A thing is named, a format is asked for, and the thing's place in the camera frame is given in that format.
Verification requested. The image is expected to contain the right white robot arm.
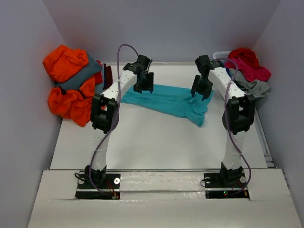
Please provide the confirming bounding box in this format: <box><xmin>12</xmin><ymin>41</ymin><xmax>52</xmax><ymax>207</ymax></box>
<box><xmin>190</xmin><ymin>55</ymin><xmax>255</xmax><ymax>189</ymax></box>

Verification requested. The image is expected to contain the magenta t shirt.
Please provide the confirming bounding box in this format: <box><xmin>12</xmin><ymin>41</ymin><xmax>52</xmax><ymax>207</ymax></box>
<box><xmin>224</xmin><ymin>57</ymin><xmax>271</xmax><ymax>82</ymax></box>

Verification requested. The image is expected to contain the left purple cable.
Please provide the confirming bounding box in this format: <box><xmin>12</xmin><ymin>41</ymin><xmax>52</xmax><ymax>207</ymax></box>
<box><xmin>89</xmin><ymin>44</ymin><xmax>140</xmax><ymax>200</ymax></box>

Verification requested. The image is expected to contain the teal t shirt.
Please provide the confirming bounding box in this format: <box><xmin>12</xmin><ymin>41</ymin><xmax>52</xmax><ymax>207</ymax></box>
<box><xmin>121</xmin><ymin>85</ymin><xmax>213</xmax><ymax>127</ymax></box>

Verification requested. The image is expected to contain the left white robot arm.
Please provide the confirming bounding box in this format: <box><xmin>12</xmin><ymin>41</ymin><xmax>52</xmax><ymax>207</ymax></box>
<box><xmin>85</xmin><ymin>55</ymin><xmax>154</xmax><ymax>189</ymax></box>

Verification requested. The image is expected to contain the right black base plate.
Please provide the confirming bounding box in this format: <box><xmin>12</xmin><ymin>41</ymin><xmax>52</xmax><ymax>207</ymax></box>
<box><xmin>199</xmin><ymin>172</ymin><xmax>250</xmax><ymax>199</ymax></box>

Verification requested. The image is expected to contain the grey t shirt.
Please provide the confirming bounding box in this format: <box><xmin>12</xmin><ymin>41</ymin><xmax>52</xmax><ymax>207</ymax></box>
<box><xmin>229</xmin><ymin>68</ymin><xmax>271</xmax><ymax>98</ymax></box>

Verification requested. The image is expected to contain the orange t shirt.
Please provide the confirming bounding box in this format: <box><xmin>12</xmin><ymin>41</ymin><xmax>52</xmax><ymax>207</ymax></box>
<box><xmin>42</xmin><ymin>44</ymin><xmax>104</xmax><ymax>127</ymax></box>

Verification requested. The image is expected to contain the white plastic laundry basket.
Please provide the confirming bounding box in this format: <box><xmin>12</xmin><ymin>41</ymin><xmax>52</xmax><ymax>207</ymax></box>
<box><xmin>213</xmin><ymin>51</ymin><xmax>230</xmax><ymax>59</ymax></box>

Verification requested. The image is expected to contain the red t shirt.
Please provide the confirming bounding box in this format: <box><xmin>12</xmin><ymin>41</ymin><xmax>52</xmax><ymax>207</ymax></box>
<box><xmin>228</xmin><ymin>48</ymin><xmax>260</xmax><ymax>68</ymax></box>

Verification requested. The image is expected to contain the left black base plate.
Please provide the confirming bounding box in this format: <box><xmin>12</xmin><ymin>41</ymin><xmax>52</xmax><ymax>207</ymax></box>
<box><xmin>74</xmin><ymin>172</ymin><xmax>121</xmax><ymax>200</ymax></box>

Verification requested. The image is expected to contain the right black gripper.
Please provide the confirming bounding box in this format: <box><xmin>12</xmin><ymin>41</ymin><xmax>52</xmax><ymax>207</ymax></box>
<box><xmin>191</xmin><ymin>75</ymin><xmax>214</xmax><ymax>100</ymax></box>

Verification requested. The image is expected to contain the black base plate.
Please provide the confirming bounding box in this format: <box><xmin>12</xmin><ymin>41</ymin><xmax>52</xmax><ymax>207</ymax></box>
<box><xmin>74</xmin><ymin>172</ymin><xmax>121</xmax><ymax>200</ymax></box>
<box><xmin>199</xmin><ymin>172</ymin><xmax>250</xmax><ymax>199</ymax></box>

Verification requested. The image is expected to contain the dark red folded shirt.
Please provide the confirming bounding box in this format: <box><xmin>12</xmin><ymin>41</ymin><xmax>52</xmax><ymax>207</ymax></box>
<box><xmin>94</xmin><ymin>60</ymin><xmax>113</xmax><ymax>89</ymax></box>

